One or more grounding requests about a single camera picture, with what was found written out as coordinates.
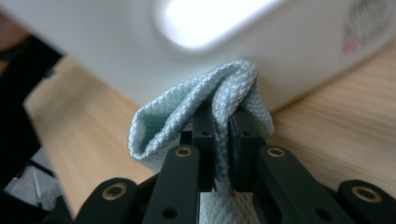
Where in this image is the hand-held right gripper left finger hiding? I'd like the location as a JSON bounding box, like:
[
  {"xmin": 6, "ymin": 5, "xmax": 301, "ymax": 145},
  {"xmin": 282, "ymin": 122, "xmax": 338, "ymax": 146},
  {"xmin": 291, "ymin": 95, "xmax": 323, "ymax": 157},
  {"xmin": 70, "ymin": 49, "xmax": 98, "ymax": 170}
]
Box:
[{"xmin": 180, "ymin": 99, "xmax": 218, "ymax": 192}]

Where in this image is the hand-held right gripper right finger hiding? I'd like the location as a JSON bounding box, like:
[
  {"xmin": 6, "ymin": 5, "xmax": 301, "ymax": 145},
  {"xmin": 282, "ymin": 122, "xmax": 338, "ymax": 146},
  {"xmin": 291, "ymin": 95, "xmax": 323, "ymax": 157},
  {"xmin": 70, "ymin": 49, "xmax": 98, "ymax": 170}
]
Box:
[{"xmin": 229, "ymin": 106, "xmax": 265, "ymax": 191}]

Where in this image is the light blue cloth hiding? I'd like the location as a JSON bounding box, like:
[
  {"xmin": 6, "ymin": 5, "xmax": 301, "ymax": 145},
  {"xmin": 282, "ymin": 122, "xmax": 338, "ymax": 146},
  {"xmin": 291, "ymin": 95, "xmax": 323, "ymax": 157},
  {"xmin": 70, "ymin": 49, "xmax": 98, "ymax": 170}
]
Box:
[{"xmin": 127, "ymin": 59, "xmax": 276, "ymax": 224}]

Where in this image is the white plastic basket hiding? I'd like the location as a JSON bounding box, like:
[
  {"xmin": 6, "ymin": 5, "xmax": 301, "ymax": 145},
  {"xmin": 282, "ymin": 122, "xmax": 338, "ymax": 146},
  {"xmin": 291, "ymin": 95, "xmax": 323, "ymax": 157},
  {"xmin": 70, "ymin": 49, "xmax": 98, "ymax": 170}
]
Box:
[{"xmin": 0, "ymin": 0, "xmax": 396, "ymax": 113}]

